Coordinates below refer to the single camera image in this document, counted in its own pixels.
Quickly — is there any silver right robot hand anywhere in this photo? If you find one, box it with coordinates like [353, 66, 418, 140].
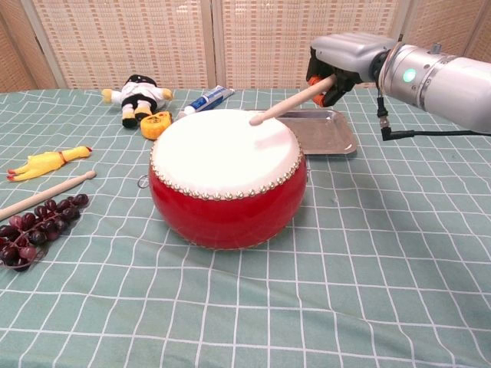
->
[305, 32, 398, 107]

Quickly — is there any wooden drumstick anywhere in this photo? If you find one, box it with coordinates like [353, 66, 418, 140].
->
[249, 74, 338, 127]
[0, 170, 97, 222]

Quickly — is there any rectangular metal tray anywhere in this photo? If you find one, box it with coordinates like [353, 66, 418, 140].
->
[278, 108, 358, 156]

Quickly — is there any red and white drum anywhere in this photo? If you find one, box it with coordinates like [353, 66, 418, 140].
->
[148, 108, 308, 251]

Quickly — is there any woven folding screen panel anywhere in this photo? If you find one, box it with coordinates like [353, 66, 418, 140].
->
[22, 0, 214, 91]
[213, 0, 410, 90]
[385, 0, 484, 62]
[0, 0, 64, 94]
[460, 22, 491, 64]

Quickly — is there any blue white toothpaste tube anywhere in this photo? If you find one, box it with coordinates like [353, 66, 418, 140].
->
[176, 85, 235, 119]

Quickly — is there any yellow tape measure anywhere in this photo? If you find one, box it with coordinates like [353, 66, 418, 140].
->
[140, 110, 174, 140]

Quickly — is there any green checked tablecloth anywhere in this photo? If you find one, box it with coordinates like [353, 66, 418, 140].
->
[0, 87, 491, 368]

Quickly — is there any black white plush doll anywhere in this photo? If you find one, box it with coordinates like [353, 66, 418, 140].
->
[101, 74, 174, 129]

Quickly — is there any yellow rubber chicken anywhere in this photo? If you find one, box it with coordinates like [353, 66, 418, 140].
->
[5, 145, 94, 182]

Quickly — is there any dark red grape bunch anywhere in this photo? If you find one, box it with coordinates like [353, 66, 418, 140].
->
[0, 193, 90, 272]

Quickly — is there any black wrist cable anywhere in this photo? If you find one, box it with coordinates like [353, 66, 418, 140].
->
[376, 87, 491, 141]

